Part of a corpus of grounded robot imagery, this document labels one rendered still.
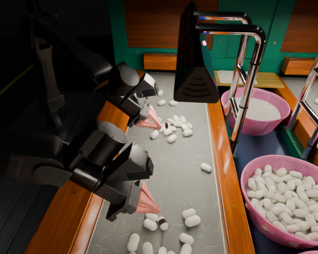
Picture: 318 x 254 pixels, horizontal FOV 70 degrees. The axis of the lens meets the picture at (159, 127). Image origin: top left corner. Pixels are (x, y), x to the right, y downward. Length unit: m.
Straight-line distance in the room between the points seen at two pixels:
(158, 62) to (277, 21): 0.56
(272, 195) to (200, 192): 0.19
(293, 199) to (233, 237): 0.22
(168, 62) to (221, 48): 0.27
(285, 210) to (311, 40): 0.88
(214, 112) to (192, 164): 0.27
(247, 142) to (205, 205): 0.39
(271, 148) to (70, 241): 0.73
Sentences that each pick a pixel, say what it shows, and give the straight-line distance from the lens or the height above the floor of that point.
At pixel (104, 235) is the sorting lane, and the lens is 0.59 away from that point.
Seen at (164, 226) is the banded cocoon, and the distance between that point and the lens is 0.57.
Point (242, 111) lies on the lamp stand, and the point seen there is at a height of 0.89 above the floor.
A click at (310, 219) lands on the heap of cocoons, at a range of 0.70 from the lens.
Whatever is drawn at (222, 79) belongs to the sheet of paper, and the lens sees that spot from 1.14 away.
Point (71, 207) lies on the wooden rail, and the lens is 0.62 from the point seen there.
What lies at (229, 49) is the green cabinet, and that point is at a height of 0.88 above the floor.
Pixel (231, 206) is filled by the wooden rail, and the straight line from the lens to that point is 0.61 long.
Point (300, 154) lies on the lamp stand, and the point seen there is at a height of 0.71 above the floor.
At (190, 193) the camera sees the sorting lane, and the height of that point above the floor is 0.74.
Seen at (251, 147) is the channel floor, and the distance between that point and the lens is 0.92.
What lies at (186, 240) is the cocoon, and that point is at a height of 0.76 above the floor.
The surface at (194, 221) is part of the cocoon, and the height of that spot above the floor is 0.76.
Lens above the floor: 1.25
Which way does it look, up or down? 37 degrees down
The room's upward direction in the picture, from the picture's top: straight up
